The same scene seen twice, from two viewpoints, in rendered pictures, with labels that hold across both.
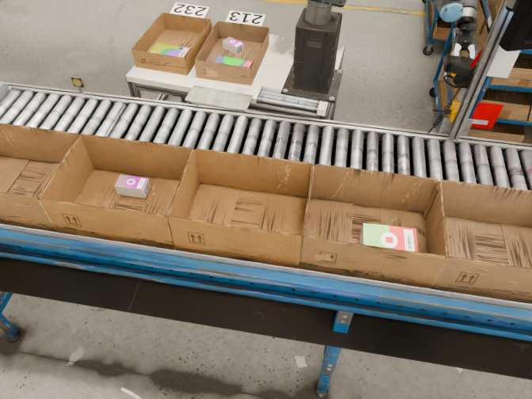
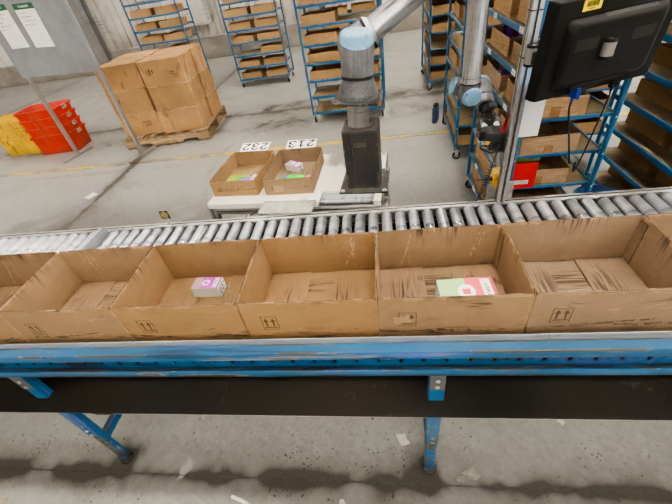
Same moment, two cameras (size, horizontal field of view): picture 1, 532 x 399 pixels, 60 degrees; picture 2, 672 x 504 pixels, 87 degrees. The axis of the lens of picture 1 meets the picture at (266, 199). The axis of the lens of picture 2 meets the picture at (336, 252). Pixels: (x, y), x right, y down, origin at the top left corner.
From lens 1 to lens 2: 36 cm
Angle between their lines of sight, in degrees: 10
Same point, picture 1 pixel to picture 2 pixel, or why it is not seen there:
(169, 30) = (241, 165)
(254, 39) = (311, 159)
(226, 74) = (290, 186)
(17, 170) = (103, 292)
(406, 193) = (472, 245)
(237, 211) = (311, 293)
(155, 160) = (227, 258)
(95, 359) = (204, 469)
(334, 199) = (402, 265)
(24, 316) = (137, 435)
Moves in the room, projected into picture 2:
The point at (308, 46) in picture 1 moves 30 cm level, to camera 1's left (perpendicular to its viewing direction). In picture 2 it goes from (355, 147) to (296, 157)
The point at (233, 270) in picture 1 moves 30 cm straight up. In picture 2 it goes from (312, 349) to (289, 273)
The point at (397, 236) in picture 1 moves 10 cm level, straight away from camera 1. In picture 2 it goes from (474, 286) to (477, 263)
